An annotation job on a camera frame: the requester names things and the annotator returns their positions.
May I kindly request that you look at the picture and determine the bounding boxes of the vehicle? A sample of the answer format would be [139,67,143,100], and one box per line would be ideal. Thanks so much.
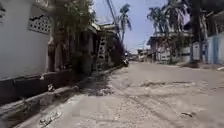
[122,58,130,68]

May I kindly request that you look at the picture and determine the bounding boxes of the dark roadside building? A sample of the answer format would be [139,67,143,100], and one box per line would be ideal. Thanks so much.
[79,22,125,68]

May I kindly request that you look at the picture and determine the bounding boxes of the ladder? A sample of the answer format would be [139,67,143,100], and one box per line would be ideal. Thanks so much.
[96,35,108,67]

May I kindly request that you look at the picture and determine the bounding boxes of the tall palm tree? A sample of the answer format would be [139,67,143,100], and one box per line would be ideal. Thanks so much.
[116,3,133,44]

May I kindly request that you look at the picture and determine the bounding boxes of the pale concrete road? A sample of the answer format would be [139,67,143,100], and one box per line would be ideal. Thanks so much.
[13,61,224,128]

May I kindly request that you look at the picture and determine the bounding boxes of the leafy tree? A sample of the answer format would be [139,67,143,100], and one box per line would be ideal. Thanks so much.
[49,0,98,75]

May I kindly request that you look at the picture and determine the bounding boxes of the white building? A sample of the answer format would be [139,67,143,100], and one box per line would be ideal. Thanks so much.
[146,29,195,64]

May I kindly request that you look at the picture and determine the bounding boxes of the group of palm trees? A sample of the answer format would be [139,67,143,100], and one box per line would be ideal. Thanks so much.
[146,0,192,64]

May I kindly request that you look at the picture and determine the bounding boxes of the dark open roadside drain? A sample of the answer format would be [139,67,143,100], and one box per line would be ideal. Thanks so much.
[0,65,124,128]

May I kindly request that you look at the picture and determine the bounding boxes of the dark utility pole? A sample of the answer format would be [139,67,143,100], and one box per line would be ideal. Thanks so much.
[189,0,202,64]

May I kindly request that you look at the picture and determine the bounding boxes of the white wall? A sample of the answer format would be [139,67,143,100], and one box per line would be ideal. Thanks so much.
[0,0,56,81]

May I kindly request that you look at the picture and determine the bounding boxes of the pale blue wall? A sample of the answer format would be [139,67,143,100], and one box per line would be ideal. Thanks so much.
[201,31,224,66]

